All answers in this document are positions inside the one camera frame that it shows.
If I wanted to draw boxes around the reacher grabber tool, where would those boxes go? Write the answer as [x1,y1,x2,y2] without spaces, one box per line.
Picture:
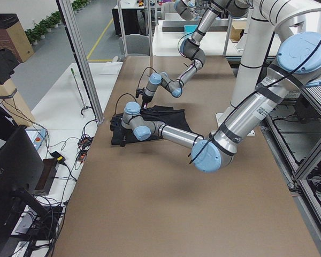
[70,68,91,116]

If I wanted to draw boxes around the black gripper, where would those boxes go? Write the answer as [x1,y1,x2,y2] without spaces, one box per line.
[141,100,150,109]
[119,126,131,147]

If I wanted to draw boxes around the black Huawei monitor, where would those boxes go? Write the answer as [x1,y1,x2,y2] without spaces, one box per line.
[0,126,47,253]

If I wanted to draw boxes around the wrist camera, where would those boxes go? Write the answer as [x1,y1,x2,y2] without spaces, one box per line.
[135,88,144,98]
[110,115,122,132]

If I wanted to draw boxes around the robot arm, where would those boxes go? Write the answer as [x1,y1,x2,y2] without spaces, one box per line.
[139,1,249,108]
[121,32,321,172]

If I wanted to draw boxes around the black graphic t-shirt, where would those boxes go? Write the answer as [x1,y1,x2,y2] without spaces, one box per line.
[111,105,193,145]

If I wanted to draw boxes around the cardboard box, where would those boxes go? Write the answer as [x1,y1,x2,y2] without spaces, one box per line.
[0,13,35,127]

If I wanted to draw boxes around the aluminium frame post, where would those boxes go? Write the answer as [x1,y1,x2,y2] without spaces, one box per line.
[56,0,104,125]

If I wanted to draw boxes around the teach pendant with red button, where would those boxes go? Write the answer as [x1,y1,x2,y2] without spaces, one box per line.
[25,128,46,150]

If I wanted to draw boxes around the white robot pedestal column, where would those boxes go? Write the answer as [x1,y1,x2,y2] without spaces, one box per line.
[215,0,321,137]

